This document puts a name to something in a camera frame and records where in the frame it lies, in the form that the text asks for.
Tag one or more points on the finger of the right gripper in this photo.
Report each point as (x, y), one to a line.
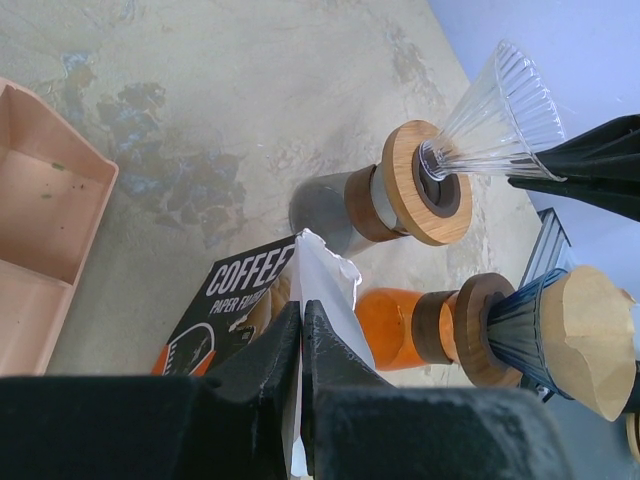
(599, 167)

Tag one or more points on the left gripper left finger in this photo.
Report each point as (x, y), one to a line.
(150, 425)

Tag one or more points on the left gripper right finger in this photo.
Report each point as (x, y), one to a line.
(355, 425)

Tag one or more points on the clear glass dish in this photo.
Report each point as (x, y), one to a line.
(504, 120)

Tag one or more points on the coffee filter box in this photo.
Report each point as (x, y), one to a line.
(240, 299)

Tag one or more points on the brown paper coffee filter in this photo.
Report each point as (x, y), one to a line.
(587, 335)

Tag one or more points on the wooden ring stand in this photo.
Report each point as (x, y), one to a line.
(434, 212)

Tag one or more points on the blue ribbed coffee dripper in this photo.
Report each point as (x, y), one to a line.
(498, 331)

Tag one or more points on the orange glass carafe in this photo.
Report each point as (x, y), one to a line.
(407, 329)

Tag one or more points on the peach plastic file organizer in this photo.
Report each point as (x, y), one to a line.
(55, 188)

